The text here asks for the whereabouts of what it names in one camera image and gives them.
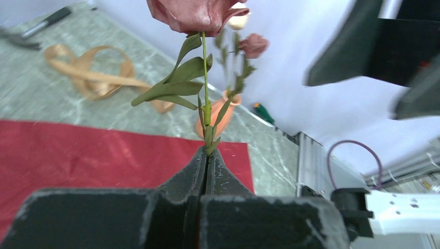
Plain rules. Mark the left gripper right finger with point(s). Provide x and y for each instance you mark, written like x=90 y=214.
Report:
x=231 y=221

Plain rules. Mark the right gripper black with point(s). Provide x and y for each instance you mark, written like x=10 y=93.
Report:
x=400 y=50

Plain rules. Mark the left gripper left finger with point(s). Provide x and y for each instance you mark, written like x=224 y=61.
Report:
x=163 y=217

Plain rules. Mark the maroon foam rose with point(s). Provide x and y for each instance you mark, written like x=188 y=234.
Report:
x=187 y=84
x=251 y=47

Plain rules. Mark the maroon paper bouquet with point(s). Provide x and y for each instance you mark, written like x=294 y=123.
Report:
x=37 y=154

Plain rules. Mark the tan satin ribbon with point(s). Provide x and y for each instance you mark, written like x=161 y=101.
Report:
x=92 y=85

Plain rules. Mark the aluminium rail frame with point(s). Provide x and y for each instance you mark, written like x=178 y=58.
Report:
x=321 y=171

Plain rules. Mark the green handled screwdriver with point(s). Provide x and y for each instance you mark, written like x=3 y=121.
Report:
x=262 y=113

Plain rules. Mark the hammer with black handle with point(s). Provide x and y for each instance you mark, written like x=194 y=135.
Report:
x=23 y=39

